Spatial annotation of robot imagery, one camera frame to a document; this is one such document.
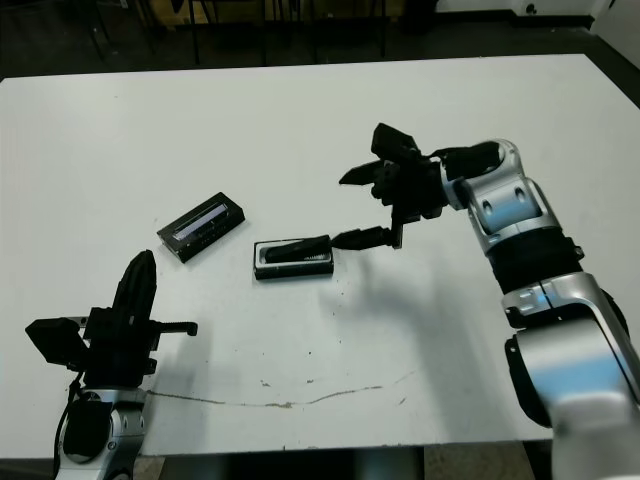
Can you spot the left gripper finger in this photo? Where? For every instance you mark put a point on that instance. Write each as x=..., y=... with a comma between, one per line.
x=127, y=292
x=147, y=292

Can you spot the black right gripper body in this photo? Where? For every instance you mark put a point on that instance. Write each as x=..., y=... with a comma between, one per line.
x=415, y=190

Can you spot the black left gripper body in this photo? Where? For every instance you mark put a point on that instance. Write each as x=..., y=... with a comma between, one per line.
x=120, y=350

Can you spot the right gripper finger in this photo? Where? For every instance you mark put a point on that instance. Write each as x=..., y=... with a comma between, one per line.
x=362, y=174
x=365, y=237

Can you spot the black box lid glossy strip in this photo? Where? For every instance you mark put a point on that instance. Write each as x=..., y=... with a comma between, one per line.
x=200, y=227

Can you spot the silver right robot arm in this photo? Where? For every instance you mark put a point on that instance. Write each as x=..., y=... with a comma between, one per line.
x=505, y=200

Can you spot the black box base white-lined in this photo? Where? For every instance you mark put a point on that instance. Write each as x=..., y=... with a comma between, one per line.
x=295, y=272

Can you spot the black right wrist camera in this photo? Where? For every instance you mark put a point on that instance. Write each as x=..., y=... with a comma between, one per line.
x=392, y=142

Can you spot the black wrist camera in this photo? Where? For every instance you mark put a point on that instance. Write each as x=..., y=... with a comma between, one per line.
x=392, y=142
x=52, y=340

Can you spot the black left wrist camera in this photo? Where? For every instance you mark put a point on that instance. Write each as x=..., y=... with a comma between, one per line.
x=52, y=340

